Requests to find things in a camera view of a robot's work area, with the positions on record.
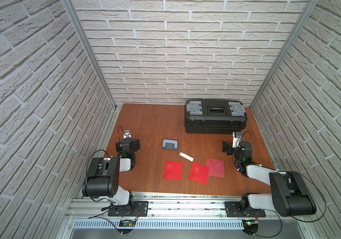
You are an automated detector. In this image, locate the red envelope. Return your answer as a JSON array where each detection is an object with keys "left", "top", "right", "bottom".
[
  {"left": 206, "top": 158, "right": 224, "bottom": 178},
  {"left": 188, "top": 162, "right": 209, "bottom": 185},
  {"left": 163, "top": 161, "right": 183, "bottom": 180}
]

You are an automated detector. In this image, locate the white glue stick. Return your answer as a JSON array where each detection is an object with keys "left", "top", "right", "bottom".
[{"left": 179, "top": 152, "right": 194, "bottom": 162}]

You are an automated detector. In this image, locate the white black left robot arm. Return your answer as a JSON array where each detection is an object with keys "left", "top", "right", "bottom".
[{"left": 82, "top": 137, "right": 140, "bottom": 217}]

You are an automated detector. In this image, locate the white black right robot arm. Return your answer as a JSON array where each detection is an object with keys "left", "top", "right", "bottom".
[{"left": 223, "top": 140, "right": 317, "bottom": 217}]

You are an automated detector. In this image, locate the black plastic toolbox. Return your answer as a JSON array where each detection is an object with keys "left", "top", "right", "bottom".
[{"left": 184, "top": 99, "right": 248, "bottom": 134}]

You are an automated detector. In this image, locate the grey hole punch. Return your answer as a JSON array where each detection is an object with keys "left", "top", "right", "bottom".
[{"left": 162, "top": 139, "right": 178, "bottom": 150}]

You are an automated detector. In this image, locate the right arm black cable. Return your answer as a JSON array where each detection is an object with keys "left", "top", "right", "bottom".
[{"left": 231, "top": 130, "right": 328, "bottom": 238}]

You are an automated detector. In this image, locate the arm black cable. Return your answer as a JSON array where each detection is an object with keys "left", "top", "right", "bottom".
[
  {"left": 231, "top": 130, "right": 328, "bottom": 238},
  {"left": 85, "top": 124, "right": 129, "bottom": 235}
]

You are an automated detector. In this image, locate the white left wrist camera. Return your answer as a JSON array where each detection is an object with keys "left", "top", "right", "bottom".
[{"left": 123, "top": 130, "right": 132, "bottom": 138}]

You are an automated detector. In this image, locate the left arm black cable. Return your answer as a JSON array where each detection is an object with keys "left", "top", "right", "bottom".
[{"left": 85, "top": 124, "right": 129, "bottom": 235}]

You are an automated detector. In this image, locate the aluminium right corner post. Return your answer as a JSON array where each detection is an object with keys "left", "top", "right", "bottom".
[{"left": 250, "top": 0, "right": 319, "bottom": 109}]

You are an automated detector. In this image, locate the aluminium corner post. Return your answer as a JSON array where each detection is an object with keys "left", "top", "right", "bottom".
[
  {"left": 62, "top": 0, "right": 117, "bottom": 109},
  {"left": 250, "top": 0, "right": 319, "bottom": 109}
]

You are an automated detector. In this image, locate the aluminium left corner post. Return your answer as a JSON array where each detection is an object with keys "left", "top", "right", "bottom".
[{"left": 62, "top": 0, "right": 117, "bottom": 109}]

